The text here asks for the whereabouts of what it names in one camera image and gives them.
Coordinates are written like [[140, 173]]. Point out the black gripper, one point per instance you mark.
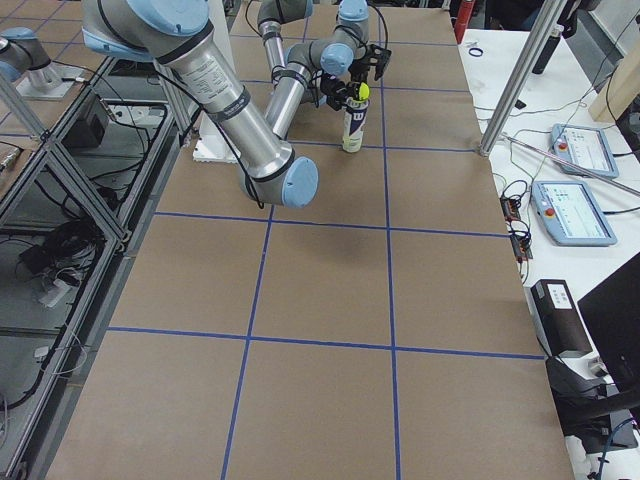
[[358, 69], [332, 90]]

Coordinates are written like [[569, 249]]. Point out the yellow tennis ball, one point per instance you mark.
[[363, 92]]

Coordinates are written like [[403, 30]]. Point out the white tennis ball can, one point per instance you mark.
[[354, 122]]

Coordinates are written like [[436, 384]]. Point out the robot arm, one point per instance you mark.
[[179, 35], [292, 71]]

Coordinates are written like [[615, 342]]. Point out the red cylinder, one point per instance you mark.
[[464, 14]]

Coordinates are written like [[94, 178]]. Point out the teach pendant far tablet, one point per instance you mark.
[[586, 147]]

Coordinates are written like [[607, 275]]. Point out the teach pendant tablet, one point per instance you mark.
[[586, 147], [571, 215]]

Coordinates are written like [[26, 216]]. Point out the teach pendant near tablet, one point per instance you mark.
[[571, 215]]

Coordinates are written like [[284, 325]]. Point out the black box white label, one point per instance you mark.
[[563, 329]]

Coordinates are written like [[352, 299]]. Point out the black monitor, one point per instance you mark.
[[611, 314]]

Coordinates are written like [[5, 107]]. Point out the white pedestal column base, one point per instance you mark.
[[211, 147]]

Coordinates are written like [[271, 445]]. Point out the aluminium frame post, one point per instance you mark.
[[533, 46]]

